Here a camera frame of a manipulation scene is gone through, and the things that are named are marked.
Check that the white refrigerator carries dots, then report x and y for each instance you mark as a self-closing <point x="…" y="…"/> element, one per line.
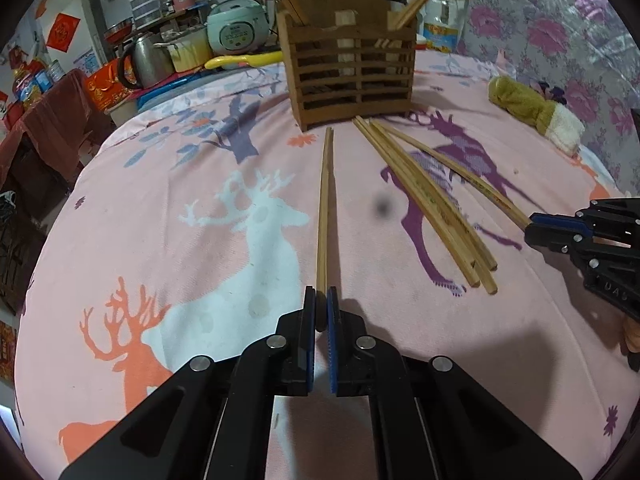
<point x="80" y="10"/>

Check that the wooden chair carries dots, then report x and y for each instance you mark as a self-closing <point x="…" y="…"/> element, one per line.
<point x="20" y="260"/>

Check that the blue plastic tray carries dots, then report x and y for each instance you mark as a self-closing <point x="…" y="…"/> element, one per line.
<point x="160" y="92"/>

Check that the red gift box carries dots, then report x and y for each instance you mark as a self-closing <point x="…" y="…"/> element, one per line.
<point x="105" y="87"/>

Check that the red diamond paper on refrigerator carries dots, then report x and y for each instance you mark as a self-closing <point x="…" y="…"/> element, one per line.
<point x="62" y="32"/>

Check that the yellow white rolled towel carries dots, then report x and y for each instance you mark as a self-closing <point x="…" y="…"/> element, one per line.
<point x="525" y="105"/>

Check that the beige plastic bucket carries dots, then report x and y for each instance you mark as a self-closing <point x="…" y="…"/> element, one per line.
<point x="122" y="112"/>

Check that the red white bowl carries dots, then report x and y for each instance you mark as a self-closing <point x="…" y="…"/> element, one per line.
<point x="420" y="42"/>

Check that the light green rice cooker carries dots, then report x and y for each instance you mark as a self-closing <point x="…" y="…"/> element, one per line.
<point x="235" y="27"/>

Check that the set of wooden chopsticks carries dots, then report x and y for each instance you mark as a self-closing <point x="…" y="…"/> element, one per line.
<point x="435" y="210"/>

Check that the yellow lidded pot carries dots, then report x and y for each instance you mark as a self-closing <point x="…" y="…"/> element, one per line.
<point x="190" y="52"/>

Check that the flat red printed box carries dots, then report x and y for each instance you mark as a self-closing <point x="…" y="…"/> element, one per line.
<point x="6" y="350"/>

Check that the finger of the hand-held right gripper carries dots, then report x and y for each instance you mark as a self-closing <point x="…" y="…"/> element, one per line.
<point x="550" y="239"/>
<point x="555" y="220"/>

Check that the white tin can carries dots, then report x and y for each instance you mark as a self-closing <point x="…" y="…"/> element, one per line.
<point x="56" y="69"/>

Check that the table with red cloth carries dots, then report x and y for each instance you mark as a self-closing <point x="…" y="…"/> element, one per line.
<point x="45" y="120"/>

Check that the person's right hand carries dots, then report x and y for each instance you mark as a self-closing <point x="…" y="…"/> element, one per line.
<point x="632" y="340"/>

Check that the clear cooking oil bottle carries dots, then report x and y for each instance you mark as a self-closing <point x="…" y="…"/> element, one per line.
<point x="442" y="25"/>

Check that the red metal basin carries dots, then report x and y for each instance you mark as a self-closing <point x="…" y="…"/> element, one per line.
<point x="117" y="32"/>

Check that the slatted wooden chopstick holder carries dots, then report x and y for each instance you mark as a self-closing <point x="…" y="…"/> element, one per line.
<point x="350" y="85"/>

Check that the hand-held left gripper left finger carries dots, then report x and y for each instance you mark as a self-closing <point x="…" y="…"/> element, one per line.
<point x="310" y="350"/>

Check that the stainless steel electric kettle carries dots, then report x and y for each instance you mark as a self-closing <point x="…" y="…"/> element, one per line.
<point x="147" y="62"/>

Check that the yellow oil bottle blue label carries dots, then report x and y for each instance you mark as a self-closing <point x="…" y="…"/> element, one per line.
<point x="25" y="87"/>

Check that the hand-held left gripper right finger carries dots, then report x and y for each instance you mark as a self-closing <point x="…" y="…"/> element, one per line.
<point x="332" y="350"/>

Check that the yellow plastic ladle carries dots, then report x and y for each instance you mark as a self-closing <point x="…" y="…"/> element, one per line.
<point x="235" y="61"/>

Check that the blue tin can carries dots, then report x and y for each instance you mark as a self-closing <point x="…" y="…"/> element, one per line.
<point x="44" y="80"/>

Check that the floral plastic sheet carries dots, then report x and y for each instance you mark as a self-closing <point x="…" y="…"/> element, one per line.
<point x="550" y="25"/>

